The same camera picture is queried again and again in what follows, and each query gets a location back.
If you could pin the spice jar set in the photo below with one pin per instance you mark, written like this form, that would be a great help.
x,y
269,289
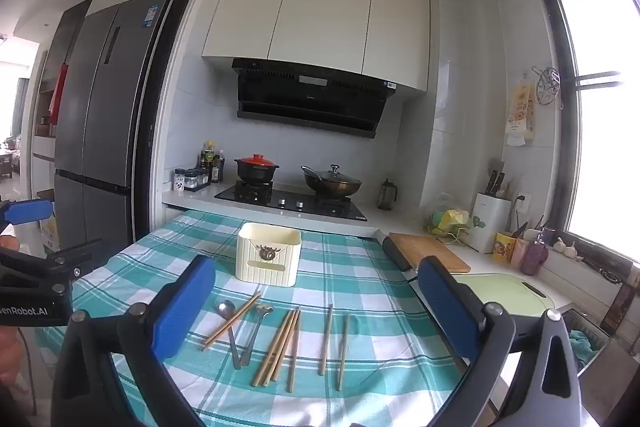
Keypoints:
x,y
190,179

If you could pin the red hanging cloth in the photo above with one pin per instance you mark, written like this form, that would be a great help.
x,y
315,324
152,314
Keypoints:
x,y
59,94

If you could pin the black door frame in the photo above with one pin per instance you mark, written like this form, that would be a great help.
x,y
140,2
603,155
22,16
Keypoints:
x,y
152,107

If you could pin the metal spoon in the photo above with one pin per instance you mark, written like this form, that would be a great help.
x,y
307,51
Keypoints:
x,y
226,308

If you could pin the white knife block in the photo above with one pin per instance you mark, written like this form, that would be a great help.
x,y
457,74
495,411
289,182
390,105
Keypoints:
x,y
490,222

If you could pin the black clay pot red lid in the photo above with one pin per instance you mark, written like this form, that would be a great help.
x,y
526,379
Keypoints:
x,y
256,169

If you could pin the teal dishcloth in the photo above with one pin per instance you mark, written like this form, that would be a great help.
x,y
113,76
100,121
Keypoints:
x,y
585,347

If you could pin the purple soap bottle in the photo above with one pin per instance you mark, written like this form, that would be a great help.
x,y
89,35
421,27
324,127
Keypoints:
x,y
534,257

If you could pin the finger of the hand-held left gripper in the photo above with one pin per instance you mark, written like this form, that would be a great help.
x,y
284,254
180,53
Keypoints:
x,y
65,262
30,211

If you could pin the yellow printed cup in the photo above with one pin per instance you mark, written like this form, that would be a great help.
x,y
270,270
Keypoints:
x,y
505,249

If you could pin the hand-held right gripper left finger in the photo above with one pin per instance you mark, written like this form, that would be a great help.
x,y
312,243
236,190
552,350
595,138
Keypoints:
x,y
182,312

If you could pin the dark glass jug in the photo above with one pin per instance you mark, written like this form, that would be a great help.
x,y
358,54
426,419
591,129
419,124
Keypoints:
x,y
386,197

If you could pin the teal checked tablecloth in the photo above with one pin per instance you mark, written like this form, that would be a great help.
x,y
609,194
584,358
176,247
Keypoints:
x,y
350,257

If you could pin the white wall socket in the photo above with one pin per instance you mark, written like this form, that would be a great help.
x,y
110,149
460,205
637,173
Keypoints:
x,y
523,202

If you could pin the wooden cutting board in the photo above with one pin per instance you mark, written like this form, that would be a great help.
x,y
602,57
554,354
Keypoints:
x,y
430,252

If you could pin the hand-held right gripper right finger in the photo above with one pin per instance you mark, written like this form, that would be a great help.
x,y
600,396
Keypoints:
x,y
445,307

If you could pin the grey refrigerator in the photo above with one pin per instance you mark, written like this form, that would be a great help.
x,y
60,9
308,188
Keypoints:
x,y
105,107

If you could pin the yellow-capped sauce bottle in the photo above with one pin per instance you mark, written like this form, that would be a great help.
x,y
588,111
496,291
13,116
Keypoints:
x,y
207,157

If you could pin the metal fork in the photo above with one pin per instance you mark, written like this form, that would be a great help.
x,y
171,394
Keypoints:
x,y
255,337

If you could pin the plastic bag of sponges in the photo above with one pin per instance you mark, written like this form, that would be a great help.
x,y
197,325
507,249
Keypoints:
x,y
450,219

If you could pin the cream ribbed utensil holder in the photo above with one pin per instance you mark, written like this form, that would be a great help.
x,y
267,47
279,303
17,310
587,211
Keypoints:
x,y
267,257

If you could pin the garlic bulbs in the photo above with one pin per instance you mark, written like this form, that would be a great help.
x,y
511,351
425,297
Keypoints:
x,y
565,247

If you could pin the black range hood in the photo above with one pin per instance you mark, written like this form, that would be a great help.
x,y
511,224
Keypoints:
x,y
310,102

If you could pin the white wall cabinet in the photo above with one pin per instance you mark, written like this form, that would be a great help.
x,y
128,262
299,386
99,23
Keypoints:
x,y
320,17

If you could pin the dark wok with glass lid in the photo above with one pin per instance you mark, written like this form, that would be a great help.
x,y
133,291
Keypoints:
x,y
332,187

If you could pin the light green cutting board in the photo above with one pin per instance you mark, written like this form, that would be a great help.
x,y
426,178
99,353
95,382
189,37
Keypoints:
x,y
500,289

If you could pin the black gas hob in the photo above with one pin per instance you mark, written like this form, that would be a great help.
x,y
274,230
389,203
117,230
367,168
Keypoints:
x,y
300,204

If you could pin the person's left hand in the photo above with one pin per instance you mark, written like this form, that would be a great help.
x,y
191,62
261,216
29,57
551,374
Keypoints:
x,y
9,357

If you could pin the window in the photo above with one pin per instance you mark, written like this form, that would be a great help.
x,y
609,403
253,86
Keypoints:
x,y
600,107

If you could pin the dark sauce bottle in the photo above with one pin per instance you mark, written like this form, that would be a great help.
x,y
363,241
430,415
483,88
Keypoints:
x,y
217,169

